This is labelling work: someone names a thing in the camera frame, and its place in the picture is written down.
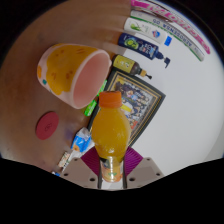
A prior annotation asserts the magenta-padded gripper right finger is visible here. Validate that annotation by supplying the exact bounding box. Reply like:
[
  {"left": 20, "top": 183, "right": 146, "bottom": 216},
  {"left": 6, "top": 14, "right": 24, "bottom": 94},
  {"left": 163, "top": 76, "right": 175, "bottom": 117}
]
[{"left": 121, "top": 146, "right": 165, "bottom": 190}]

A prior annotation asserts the white bottle with blue cap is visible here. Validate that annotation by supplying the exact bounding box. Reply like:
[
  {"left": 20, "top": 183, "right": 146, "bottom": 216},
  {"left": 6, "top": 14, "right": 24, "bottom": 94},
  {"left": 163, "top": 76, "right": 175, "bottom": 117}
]
[{"left": 123, "top": 17, "right": 174, "bottom": 47}]

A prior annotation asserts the small brown pump bottle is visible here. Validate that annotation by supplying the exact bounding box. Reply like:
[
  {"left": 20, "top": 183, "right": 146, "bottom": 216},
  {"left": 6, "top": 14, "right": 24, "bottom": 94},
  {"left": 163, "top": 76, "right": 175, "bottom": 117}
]
[{"left": 111, "top": 54, "right": 153, "bottom": 80}]

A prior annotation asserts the pink and white tall tube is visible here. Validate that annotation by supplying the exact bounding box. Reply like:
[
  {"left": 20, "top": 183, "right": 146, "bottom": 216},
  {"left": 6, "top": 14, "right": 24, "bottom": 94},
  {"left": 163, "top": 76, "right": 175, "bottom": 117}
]
[{"left": 130, "top": 0, "right": 212, "bottom": 55}]

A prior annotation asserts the orange juice bottle orange cap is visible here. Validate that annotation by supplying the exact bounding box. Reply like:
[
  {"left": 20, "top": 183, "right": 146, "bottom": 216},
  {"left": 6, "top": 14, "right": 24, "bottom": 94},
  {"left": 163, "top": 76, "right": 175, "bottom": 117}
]
[{"left": 90, "top": 90, "right": 132, "bottom": 183}]

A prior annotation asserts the framed group picture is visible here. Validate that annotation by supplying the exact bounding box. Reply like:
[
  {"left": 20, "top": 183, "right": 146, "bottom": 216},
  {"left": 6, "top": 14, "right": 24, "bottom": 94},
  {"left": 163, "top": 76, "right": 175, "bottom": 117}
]
[{"left": 87, "top": 68, "right": 167, "bottom": 148}]

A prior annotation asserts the white and green tall tube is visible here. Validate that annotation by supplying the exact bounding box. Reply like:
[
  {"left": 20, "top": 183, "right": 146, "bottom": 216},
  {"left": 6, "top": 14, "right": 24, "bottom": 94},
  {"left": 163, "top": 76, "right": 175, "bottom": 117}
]
[{"left": 129, "top": 9, "right": 205, "bottom": 62}]

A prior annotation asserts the small patterned snack pack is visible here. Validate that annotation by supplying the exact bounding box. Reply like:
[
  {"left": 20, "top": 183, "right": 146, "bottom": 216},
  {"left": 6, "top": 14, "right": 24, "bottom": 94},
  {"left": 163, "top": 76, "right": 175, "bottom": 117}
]
[{"left": 57, "top": 150, "right": 73, "bottom": 169}]

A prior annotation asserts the blue tissue pack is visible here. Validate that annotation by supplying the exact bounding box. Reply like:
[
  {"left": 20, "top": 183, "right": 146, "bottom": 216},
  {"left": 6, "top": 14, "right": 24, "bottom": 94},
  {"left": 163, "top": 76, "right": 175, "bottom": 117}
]
[{"left": 70, "top": 126, "right": 96, "bottom": 154}]

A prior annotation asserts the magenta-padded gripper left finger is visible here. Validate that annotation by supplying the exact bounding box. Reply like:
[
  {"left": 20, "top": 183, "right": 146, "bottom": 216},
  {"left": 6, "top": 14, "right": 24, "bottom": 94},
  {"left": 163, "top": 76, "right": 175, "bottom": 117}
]
[{"left": 61, "top": 146, "right": 103, "bottom": 190}]

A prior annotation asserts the pink and yellow cup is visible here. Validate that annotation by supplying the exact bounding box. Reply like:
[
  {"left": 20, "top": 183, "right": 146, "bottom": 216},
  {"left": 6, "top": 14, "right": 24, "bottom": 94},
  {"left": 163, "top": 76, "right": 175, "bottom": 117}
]
[{"left": 36, "top": 43, "right": 113, "bottom": 110}]

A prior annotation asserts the dark blue pump bottle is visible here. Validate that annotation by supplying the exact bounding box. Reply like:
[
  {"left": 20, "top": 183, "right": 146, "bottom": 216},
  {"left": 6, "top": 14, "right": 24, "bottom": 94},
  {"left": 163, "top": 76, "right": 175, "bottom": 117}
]
[{"left": 117, "top": 32, "right": 171, "bottom": 69}]

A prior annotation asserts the flat round red coaster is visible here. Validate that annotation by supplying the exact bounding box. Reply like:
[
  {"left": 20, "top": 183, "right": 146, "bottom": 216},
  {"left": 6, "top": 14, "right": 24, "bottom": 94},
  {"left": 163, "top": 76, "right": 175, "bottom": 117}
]
[{"left": 35, "top": 111, "right": 60, "bottom": 141}]

